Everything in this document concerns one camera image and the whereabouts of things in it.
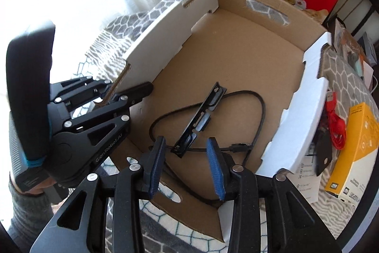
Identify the person's left forearm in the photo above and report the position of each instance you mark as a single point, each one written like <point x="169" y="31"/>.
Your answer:
<point x="26" y="217"/>

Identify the person's left hand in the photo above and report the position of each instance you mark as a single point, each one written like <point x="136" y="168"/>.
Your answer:
<point x="35" y="190"/>

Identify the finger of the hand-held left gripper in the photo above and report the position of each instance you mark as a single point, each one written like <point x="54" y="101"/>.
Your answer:
<point x="83" y="90"/>
<point x="133" y="93"/>

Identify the white paper booklet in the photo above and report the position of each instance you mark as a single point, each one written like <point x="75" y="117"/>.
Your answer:
<point x="306" y="179"/>

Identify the black plastic bracket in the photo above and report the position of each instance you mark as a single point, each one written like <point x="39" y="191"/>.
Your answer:
<point x="204" y="113"/>

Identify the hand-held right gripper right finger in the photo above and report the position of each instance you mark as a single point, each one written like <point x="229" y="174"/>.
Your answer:
<point x="216" y="170"/>

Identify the white cardboard tray box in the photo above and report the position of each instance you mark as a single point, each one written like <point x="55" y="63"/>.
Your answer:
<point x="237" y="63"/>

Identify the orange and white box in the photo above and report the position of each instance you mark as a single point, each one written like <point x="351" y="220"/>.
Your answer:
<point x="355" y="152"/>

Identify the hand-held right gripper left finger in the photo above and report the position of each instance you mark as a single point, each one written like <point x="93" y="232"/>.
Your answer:
<point x="157" y="167"/>

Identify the clear plastic bag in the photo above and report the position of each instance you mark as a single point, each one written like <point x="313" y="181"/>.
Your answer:
<point x="352" y="45"/>

